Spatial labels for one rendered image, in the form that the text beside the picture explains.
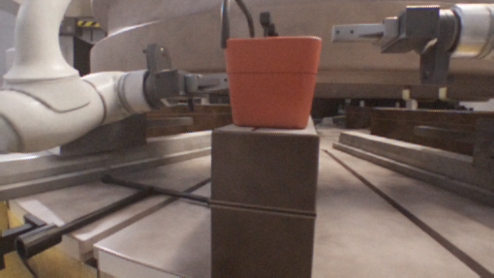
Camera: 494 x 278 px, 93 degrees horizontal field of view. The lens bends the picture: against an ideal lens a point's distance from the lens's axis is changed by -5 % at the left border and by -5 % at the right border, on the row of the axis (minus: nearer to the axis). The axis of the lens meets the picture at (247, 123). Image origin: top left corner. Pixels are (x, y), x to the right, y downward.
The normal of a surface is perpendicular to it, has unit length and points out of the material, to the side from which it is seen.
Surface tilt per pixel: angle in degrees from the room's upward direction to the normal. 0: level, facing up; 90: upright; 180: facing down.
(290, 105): 97
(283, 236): 90
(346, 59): 90
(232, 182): 90
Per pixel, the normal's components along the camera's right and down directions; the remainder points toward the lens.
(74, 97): 0.98, -0.04
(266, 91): -0.23, 0.20
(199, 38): -0.41, 0.07
